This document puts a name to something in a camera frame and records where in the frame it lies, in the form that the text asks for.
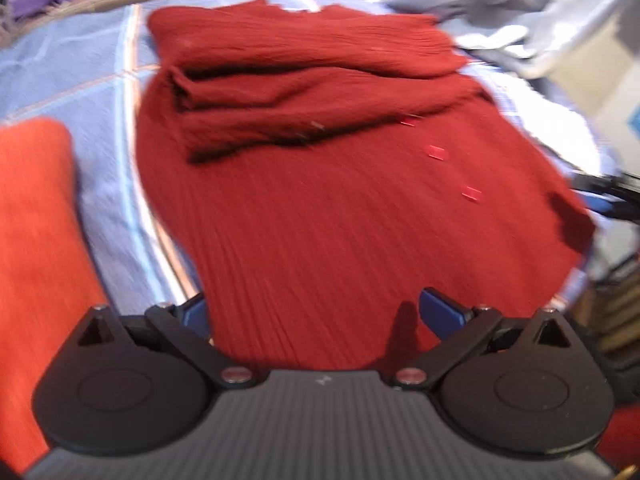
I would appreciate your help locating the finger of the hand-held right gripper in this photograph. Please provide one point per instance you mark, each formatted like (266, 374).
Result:
(600, 205)

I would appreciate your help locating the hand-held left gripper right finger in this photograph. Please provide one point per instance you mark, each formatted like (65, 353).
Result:
(440, 312)

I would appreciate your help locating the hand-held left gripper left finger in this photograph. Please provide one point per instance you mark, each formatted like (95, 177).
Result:
(192, 312)

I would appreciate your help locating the dark red knit sweater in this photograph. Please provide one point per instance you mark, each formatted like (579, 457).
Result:
(325, 220)

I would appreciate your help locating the white dotted garment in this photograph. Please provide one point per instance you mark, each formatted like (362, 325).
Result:
(545, 120)

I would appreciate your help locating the orange-red cloth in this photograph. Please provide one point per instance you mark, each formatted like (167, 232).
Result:
(35, 260)

